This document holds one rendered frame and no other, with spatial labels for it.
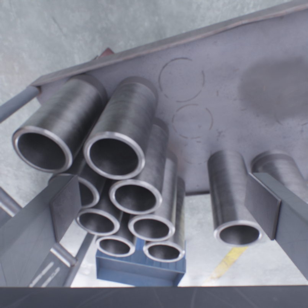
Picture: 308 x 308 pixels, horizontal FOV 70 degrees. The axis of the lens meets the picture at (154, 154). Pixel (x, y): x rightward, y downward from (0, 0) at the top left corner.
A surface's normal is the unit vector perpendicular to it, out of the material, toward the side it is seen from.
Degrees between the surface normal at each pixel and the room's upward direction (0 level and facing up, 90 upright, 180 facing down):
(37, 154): 90
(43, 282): 82
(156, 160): 90
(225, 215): 90
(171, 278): 0
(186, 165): 0
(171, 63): 0
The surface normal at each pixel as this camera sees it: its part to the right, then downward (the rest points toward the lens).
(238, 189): -0.01, -0.76
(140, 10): -0.11, 0.64
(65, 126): 0.73, -0.47
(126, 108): 0.22, -0.73
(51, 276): 0.93, -0.06
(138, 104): 0.51, -0.61
